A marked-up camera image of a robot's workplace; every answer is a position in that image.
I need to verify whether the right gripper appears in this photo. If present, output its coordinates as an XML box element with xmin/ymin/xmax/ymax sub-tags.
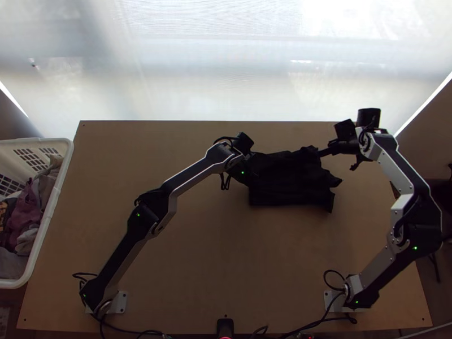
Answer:
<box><xmin>314</xmin><ymin>136</ymin><xmax>359</xmax><ymax>158</ymax></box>

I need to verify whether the black t-shirt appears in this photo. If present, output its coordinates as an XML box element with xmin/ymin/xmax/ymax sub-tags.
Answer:
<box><xmin>244</xmin><ymin>146</ymin><xmax>344</xmax><ymax>215</ymax></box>

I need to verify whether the white laundry basket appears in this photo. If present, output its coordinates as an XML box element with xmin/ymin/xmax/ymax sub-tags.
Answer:
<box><xmin>0</xmin><ymin>137</ymin><xmax>75</xmax><ymax>290</ymax></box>

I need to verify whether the heap of clothes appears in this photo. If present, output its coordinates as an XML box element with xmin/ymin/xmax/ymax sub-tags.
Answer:
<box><xmin>0</xmin><ymin>153</ymin><xmax>65</xmax><ymax>282</ymax></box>

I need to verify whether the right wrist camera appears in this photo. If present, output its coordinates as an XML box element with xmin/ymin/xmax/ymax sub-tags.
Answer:
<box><xmin>333</xmin><ymin>119</ymin><xmax>358</xmax><ymax>141</ymax></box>

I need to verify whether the black cable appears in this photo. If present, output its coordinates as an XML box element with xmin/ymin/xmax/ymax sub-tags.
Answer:
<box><xmin>323</xmin><ymin>270</ymin><xmax>358</xmax><ymax>324</ymax></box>
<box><xmin>72</xmin><ymin>271</ymin><xmax>107</xmax><ymax>339</ymax></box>

